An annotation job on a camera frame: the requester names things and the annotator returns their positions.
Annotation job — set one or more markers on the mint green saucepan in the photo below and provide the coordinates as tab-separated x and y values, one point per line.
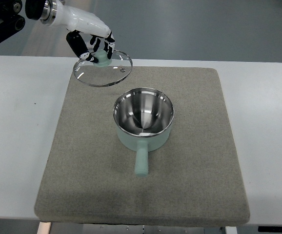
143	118

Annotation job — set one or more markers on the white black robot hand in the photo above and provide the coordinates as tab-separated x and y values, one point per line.
76	21

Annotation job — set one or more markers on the glass lid with green knob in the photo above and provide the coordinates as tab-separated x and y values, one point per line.
107	72

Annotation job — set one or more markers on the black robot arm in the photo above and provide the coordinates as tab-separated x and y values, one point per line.
11	22

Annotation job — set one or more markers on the grey fabric mat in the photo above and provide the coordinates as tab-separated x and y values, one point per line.
194	179

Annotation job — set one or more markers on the black strip under table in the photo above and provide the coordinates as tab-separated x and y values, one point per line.
270	229

